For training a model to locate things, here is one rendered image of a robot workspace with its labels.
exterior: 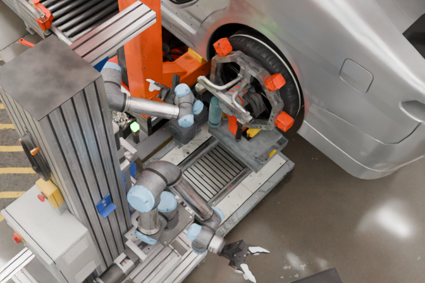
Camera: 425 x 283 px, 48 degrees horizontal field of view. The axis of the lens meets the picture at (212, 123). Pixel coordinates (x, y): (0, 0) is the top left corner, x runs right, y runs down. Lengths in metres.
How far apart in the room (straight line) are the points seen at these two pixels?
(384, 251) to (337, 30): 1.86
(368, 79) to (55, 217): 1.56
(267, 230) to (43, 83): 2.31
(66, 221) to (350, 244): 2.13
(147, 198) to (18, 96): 0.68
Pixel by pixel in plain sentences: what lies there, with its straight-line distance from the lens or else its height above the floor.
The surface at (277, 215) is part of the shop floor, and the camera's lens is 3.56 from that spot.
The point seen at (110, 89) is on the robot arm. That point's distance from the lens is 2.25.
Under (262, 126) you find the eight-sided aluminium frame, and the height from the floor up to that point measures 0.71.
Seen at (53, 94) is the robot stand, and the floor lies 2.03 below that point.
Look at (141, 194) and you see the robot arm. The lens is 1.95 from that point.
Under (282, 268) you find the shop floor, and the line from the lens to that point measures 3.44.
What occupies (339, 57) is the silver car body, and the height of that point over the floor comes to 1.51.
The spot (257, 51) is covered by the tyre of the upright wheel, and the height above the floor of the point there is 1.17.
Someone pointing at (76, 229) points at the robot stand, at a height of 1.23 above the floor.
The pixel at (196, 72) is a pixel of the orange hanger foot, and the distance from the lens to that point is 3.34.
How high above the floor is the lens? 3.23
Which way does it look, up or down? 57 degrees down
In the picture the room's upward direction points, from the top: 7 degrees clockwise
